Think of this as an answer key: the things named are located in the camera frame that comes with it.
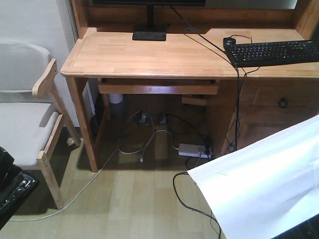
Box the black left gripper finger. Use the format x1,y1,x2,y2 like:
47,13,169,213
0,147,14,187

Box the black stapler with orange tab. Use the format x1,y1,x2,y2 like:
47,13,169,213
0,171,39,228

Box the white paper sheet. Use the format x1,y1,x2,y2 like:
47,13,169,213
189,116,319,239

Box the wooden desk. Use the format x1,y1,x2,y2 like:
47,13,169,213
61,0,319,172

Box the wooden chair with grey cushions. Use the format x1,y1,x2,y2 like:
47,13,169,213
0,41,81,209

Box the white power strip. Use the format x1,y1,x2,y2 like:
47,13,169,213
178,143,212,158

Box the black computer monitor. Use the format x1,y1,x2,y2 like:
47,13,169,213
92,0,206,41

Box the black computer mouse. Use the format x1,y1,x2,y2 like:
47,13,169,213
223,37,236,48

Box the black keyboard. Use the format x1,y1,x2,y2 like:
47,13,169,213
224,40,319,68

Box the grey cable on floor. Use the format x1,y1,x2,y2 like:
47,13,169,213
8,111,180,222

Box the black cable on floor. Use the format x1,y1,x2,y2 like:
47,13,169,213
172,171,222,239

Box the black monitor cable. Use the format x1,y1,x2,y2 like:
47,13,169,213
169,5,241,150

